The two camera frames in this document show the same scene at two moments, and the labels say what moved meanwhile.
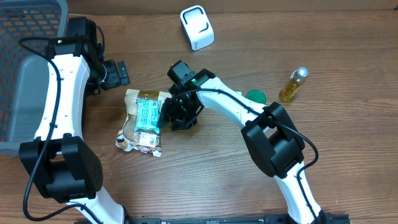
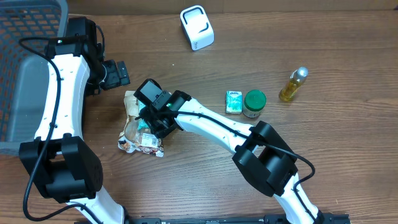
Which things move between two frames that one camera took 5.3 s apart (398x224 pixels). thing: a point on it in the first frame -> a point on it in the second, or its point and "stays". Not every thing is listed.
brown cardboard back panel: (173, 7) stays
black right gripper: (170, 111) -> (148, 114)
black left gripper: (116, 79) stays
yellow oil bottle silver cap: (288, 91) stays
